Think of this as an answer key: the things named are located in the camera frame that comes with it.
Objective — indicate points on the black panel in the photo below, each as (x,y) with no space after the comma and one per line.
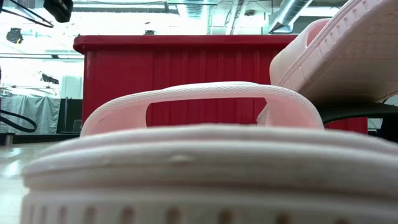
(70,113)

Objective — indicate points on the black wall-mounted object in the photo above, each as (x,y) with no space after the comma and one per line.
(49,78)

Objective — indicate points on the black ceiling fixture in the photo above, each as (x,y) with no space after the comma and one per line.
(14,35)

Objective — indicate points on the pink slide sandal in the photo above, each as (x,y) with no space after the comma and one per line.
(351,56)
(199,161)

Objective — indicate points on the black aluminium rail frame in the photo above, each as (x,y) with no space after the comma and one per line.
(46,138)

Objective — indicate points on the silver metal post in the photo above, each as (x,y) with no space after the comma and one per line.
(8,139)

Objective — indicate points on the red plastic bin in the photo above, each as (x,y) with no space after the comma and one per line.
(186,68)

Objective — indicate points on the grey curtain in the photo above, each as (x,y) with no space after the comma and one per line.
(37,112)

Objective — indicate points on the white cabinet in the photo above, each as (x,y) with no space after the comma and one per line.
(71,88)

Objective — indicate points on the silver ceiling duct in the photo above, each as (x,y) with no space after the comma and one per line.
(289,14)

